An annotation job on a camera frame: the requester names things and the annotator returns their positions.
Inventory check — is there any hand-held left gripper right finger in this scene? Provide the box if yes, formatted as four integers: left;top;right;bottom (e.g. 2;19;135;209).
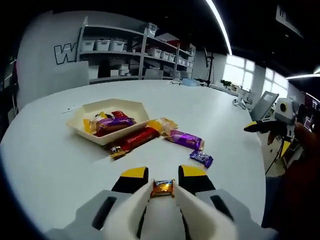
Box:
177;164;278;240

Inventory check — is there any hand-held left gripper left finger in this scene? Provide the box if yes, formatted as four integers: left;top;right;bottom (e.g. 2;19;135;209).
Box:
44;166;150;240

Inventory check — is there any small purple food packet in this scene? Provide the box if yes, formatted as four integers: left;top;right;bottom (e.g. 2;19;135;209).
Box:
189;149;215;169

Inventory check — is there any gold food candy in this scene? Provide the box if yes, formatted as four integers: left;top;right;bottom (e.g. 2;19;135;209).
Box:
149;178;176;199
109;144;127;161

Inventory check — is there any large purple food packet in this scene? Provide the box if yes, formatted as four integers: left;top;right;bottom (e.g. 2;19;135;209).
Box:
163;128;205;152

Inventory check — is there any long red food packet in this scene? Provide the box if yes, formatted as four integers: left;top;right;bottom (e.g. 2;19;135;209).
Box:
121;126;161;154

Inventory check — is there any pile of food snacks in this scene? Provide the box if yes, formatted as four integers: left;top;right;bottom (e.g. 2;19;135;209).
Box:
83;110;138;137

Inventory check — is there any clear yellow-ended food packet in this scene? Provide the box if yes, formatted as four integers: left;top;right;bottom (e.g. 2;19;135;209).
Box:
147;117;180;138

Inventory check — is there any beige hexagonal container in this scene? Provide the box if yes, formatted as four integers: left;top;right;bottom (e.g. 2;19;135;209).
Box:
66;97;150;147

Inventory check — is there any grey office chair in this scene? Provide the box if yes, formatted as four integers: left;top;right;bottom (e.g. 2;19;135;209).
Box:
249;90;280;121

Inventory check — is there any bright window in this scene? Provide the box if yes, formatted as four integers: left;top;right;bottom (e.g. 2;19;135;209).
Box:
262;67;288;101
222;54;256;91

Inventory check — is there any ceiling light strip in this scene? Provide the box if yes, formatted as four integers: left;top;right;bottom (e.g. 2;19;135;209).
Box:
285;73;320;81
205;0;233;55

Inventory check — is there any operator in red shirt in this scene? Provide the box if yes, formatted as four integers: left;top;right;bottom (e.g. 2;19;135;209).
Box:
262;149;320;240

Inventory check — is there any light blue packet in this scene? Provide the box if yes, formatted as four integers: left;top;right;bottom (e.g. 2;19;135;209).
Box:
180;77;201;87

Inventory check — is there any grey chair backrest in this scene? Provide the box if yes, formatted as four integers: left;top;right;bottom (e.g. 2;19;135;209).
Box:
143;68;165;81

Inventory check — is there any white cardboard box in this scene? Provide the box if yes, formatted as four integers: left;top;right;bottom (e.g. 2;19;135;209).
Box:
109;63;132;77

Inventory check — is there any grey shelving unit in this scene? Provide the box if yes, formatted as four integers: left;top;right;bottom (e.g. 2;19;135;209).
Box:
76;16;197;85

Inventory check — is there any row of white storage bins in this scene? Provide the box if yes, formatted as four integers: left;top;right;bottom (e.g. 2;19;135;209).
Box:
81;37;195;68

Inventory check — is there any red hanging garment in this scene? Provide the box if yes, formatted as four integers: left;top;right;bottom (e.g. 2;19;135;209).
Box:
12;58;20;87

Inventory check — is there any white lettered partition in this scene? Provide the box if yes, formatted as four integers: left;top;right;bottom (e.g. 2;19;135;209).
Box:
17;11;85;101

